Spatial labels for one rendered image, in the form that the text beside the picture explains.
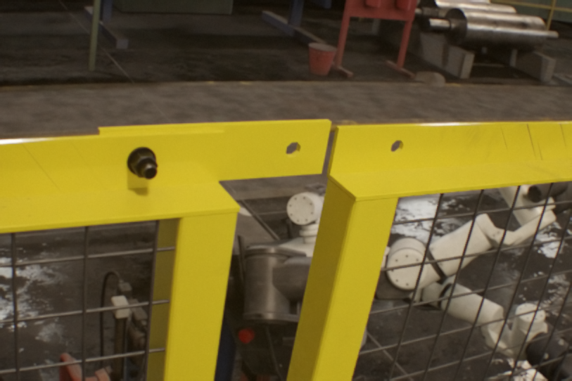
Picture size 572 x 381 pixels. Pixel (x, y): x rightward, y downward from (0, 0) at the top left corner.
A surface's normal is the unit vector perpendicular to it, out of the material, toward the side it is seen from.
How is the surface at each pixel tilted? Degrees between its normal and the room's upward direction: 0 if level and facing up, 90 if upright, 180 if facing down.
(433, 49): 90
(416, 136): 90
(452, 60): 90
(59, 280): 0
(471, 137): 90
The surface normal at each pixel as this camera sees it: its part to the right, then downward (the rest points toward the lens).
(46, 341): 0.16, -0.89
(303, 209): -0.40, 0.09
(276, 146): 0.46, 0.44
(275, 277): -0.18, -0.27
